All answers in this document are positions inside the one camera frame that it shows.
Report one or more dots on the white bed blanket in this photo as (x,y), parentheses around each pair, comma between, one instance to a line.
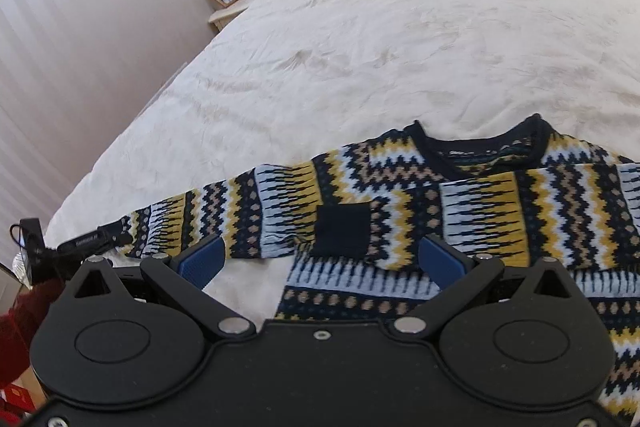
(400,32)

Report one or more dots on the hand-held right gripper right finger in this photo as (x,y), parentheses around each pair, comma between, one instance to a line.
(442,259)

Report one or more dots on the pale pleated curtain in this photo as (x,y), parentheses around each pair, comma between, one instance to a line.
(100,32)

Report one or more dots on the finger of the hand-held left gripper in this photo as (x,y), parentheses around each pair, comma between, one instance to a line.
(92,242)

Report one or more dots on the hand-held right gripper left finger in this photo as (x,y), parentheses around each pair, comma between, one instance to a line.
(200,264)

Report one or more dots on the zigzag patterned knit sweater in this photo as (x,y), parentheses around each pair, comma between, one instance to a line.
(500,207)

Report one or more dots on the cream nightstand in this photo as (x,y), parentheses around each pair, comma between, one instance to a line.
(227,14)

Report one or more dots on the red cloth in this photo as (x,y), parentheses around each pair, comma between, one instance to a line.
(30,322)

